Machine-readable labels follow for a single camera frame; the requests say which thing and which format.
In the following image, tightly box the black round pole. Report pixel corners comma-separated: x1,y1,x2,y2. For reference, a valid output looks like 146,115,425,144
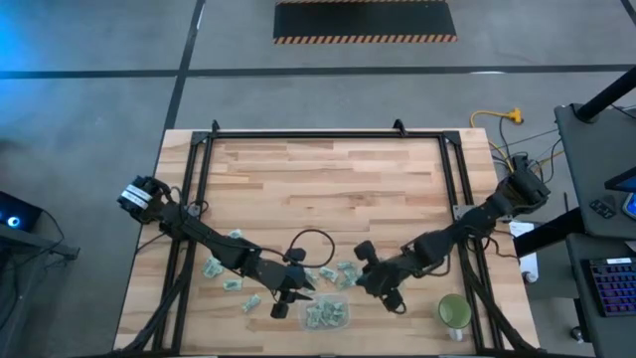
574,66,636,124

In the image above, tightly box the dark grey desk top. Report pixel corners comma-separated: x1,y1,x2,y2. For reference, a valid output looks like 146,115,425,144
554,102,636,240

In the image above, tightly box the black hazard-striped floor mat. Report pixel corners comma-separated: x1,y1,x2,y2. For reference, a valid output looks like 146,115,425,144
272,0,459,45

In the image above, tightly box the white plastic base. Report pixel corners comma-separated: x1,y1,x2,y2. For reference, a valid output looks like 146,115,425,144
509,220,541,284

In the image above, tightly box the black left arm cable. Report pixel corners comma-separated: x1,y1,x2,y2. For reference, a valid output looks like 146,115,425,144
285,228,337,269

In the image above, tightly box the yellow extension cable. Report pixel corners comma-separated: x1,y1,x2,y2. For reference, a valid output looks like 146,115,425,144
469,107,526,173

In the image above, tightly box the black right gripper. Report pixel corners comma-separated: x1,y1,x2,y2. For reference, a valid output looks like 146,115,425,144
353,240,406,314

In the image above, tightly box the black computer with blue light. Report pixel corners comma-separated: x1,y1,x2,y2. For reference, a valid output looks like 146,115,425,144
0,191,44,233

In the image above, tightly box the blue-lit screen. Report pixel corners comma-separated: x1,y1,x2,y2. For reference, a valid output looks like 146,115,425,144
604,166,636,220

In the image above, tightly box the backlit computer keyboard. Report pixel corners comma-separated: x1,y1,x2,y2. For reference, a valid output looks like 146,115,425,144
580,257,636,318

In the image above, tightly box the black aluminium rig frame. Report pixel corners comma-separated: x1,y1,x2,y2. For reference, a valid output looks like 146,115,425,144
113,118,543,357

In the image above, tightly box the small black controller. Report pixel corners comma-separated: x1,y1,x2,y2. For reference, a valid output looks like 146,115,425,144
589,198,617,220

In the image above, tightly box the black lower desk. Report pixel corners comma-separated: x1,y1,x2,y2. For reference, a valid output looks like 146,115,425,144
565,233,636,358

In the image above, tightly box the clear plastic container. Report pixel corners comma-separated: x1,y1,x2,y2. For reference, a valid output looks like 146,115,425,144
297,293,351,332

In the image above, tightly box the green mug white handle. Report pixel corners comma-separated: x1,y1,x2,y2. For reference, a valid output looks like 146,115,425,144
436,292,474,343

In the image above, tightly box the black desk support beam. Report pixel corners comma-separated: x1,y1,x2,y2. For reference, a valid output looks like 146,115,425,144
513,207,586,259

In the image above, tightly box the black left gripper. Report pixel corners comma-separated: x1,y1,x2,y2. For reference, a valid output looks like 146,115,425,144
257,248,318,319

